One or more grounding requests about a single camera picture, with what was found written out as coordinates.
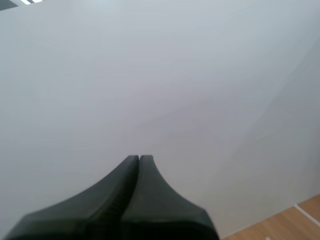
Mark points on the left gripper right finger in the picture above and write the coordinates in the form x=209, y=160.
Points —
x=160, y=212

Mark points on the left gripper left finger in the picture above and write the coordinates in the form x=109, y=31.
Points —
x=100, y=212

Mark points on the ceiling light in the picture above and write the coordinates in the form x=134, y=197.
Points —
x=30, y=1

